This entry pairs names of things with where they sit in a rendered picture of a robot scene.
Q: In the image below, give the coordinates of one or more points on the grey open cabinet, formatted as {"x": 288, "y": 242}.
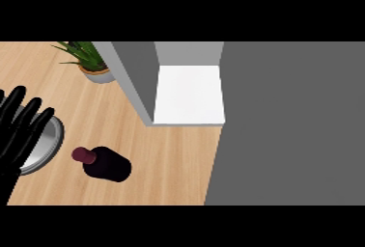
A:
{"x": 185, "y": 93}

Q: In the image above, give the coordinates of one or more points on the green potted plant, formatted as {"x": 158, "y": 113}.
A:
{"x": 90, "y": 61}

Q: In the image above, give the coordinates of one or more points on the silver metal bowl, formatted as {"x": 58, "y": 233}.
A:
{"x": 45, "y": 141}

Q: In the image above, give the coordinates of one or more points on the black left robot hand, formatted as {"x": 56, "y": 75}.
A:
{"x": 14, "y": 135}

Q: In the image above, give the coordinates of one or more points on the dark wine bottle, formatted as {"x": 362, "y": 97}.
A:
{"x": 107, "y": 164}

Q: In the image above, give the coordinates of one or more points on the dark grey cabinet door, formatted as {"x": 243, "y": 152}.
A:
{"x": 290, "y": 125}

